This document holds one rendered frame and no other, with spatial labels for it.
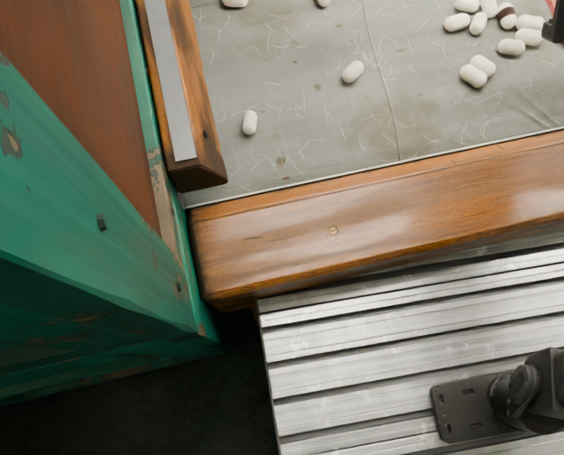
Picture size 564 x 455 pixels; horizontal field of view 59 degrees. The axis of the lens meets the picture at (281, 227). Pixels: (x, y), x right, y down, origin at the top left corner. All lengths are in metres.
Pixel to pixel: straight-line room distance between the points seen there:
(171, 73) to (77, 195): 0.37
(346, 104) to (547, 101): 0.27
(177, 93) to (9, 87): 0.38
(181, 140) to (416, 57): 0.36
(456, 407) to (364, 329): 0.15
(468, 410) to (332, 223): 0.29
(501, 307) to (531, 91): 0.29
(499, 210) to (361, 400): 0.29
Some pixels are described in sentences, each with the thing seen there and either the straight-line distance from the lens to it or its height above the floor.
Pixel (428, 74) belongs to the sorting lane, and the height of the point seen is 0.74.
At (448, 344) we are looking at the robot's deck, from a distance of 0.71.
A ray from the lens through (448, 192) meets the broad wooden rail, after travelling 0.64.
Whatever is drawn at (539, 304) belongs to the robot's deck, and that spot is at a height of 0.67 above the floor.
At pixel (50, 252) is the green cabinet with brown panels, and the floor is 1.18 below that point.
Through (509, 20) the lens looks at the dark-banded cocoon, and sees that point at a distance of 0.80.
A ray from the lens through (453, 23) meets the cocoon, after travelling 0.77.
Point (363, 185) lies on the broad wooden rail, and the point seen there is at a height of 0.76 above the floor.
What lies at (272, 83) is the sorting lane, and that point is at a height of 0.74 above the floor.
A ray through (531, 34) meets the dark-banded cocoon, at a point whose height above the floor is 0.76.
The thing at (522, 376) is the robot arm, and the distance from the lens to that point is 0.60.
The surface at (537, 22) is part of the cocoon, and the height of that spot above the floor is 0.76.
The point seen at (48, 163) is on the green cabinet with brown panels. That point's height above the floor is 1.17.
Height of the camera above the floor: 1.34
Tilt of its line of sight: 75 degrees down
